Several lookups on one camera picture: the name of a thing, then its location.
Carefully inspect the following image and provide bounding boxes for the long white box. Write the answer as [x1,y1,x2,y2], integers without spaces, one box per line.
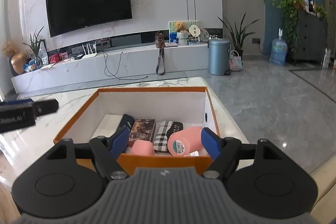
[91,114,122,139]

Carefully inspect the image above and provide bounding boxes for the pink bottle orange cap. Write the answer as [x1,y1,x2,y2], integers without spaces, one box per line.
[130,140,155,156]

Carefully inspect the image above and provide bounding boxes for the dark blue shampoo bottle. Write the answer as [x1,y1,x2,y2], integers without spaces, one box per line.
[115,114,135,134]

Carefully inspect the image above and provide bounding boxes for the illustrated card box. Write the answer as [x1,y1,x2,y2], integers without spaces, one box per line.
[128,119,156,147]

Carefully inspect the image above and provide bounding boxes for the pink cup with spout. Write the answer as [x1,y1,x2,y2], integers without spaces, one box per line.
[167,126,203,156]

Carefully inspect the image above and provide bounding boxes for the plaid black case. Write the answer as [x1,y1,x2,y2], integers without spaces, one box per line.
[153,121,184,154]

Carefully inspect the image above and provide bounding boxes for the gold vase with flowers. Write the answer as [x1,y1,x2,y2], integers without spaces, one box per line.
[1,40,27,76]

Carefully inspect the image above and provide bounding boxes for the red boxes on console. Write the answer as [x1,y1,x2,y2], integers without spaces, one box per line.
[49,52,68,64]

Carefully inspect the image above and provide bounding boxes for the orange cardboard box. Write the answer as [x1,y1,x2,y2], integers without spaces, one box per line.
[54,86,219,174]

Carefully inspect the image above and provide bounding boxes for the green plant in vase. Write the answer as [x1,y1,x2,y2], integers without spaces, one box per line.
[24,27,44,69]

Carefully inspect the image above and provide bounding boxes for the white wifi router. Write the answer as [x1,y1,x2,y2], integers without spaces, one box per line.
[78,43,97,59]

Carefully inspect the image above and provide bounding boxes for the woven checkered basket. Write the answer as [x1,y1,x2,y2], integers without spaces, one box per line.
[229,50,243,72]

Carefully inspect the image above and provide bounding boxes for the white marble tv console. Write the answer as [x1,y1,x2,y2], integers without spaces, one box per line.
[11,44,209,94]

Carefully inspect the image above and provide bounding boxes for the grey metal trash bin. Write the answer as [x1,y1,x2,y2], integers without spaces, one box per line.
[209,38,230,76]

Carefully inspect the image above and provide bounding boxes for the water jug with pump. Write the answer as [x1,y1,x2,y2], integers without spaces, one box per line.
[269,28,288,65]

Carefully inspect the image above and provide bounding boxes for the potted snake plant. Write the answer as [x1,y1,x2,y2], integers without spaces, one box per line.
[218,13,260,58]

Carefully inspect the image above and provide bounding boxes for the round paper fan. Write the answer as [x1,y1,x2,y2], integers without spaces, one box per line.
[189,24,201,38]

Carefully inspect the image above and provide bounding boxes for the teddy bear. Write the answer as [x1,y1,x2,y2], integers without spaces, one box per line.
[175,21,185,32]

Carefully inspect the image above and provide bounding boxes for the dark grey cabinet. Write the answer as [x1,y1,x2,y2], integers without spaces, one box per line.
[293,11,327,63]

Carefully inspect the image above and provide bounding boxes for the hanging ivy plant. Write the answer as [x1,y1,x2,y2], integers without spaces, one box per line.
[272,0,303,53]

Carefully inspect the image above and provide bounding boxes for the black power cable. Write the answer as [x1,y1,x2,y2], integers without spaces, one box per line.
[102,49,149,81]

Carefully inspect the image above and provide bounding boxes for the brown camera with strap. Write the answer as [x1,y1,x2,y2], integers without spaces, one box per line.
[155,31,166,76]

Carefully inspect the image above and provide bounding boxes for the black wall television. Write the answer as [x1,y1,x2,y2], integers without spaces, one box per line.
[46,0,132,38]

